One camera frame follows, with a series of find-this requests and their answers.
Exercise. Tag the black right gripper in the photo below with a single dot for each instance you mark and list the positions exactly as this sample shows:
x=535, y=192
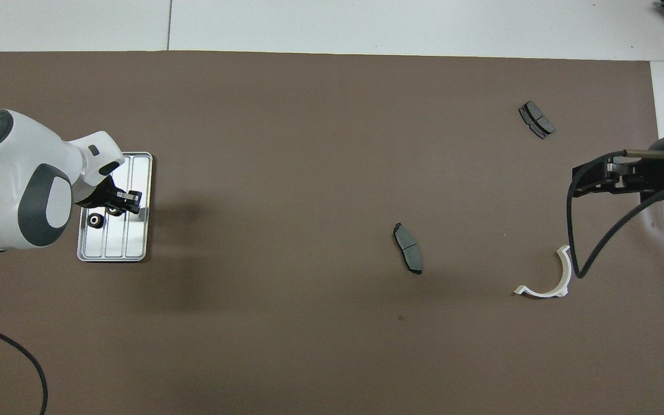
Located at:
x=660, y=178

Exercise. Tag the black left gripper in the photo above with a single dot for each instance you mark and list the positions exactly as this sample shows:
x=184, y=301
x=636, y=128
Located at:
x=100, y=196

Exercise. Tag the black bearing gear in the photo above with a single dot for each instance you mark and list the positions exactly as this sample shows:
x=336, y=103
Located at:
x=91, y=219
x=114, y=212

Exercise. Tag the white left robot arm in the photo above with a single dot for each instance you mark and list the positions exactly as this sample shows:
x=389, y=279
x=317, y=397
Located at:
x=21, y=173

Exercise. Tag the silver grooved metal tray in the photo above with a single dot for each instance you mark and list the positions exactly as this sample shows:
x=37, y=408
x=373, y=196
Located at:
x=133, y=242

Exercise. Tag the short grey brake pad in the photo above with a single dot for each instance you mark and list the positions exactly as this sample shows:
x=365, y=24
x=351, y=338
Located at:
x=538, y=119

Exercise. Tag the brown table mat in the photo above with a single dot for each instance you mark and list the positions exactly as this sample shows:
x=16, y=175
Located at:
x=309, y=144

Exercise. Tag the long grey brake pad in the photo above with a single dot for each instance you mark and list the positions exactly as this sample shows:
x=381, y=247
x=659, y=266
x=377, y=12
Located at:
x=408, y=245

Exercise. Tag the white curved plastic bracket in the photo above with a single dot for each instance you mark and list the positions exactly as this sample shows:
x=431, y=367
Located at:
x=566, y=275

